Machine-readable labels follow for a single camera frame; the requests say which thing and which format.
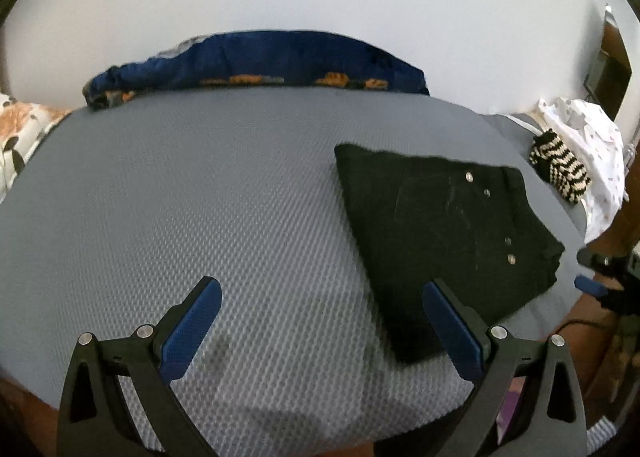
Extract white patterned cloth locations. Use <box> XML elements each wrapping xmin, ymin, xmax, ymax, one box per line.
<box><xmin>536</xmin><ymin>98</ymin><xmax>626</xmax><ymax>243</ymax></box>

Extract black pants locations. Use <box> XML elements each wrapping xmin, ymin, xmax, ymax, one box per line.
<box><xmin>334</xmin><ymin>144</ymin><xmax>564</xmax><ymax>364</ymax></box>

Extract white floral pillow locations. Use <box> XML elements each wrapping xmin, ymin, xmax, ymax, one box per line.
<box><xmin>0</xmin><ymin>94</ymin><xmax>73</xmax><ymax>200</ymax></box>

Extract black white striped cloth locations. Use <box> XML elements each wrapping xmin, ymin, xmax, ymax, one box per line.
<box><xmin>529</xmin><ymin>130</ymin><xmax>591</xmax><ymax>206</ymax></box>

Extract blue floral blanket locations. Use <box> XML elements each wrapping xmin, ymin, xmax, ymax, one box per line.
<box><xmin>82</xmin><ymin>30</ymin><xmax>430</xmax><ymax>110</ymax></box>

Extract dark framed mirror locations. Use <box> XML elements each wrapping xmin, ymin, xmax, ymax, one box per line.
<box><xmin>584</xmin><ymin>4</ymin><xmax>632</xmax><ymax>121</ymax></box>

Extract grey mesh mattress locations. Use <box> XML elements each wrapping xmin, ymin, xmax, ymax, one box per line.
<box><xmin>1</xmin><ymin>87</ymin><xmax>584</xmax><ymax>456</ymax></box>

